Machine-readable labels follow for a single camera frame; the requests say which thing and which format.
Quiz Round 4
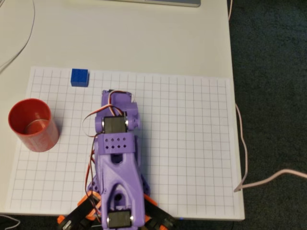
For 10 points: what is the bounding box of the white grid paper sheet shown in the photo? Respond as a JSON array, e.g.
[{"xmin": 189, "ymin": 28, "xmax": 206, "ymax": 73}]
[{"xmin": 4, "ymin": 66, "xmax": 242, "ymax": 215}]

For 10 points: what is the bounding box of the blue brick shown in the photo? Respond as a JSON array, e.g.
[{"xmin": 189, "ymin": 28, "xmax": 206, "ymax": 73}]
[{"xmin": 70, "ymin": 68, "xmax": 90, "ymax": 88}]

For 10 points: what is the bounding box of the black orange table clamp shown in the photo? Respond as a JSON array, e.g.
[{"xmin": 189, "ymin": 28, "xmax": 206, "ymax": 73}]
[
  {"xmin": 57, "ymin": 191, "xmax": 103, "ymax": 230},
  {"xmin": 143, "ymin": 193, "xmax": 177, "ymax": 230}
]

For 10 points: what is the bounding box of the thin white cable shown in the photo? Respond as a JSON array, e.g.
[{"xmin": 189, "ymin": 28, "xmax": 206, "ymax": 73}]
[
  {"xmin": 0, "ymin": 214, "xmax": 22, "ymax": 229},
  {"xmin": 0, "ymin": 0, "xmax": 36, "ymax": 72}
]

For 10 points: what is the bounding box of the silver laptop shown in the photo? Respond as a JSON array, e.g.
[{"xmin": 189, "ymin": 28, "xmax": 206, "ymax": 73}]
[{"xmin": 105, "ymin": 0, "xmax": 201, "ymax": 8}]

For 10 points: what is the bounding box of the red cup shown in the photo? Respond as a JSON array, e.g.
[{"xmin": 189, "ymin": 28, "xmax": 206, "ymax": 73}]
[{"xmin": 8, "ymin": 98, "xmax": 60, "ymax": 153}]

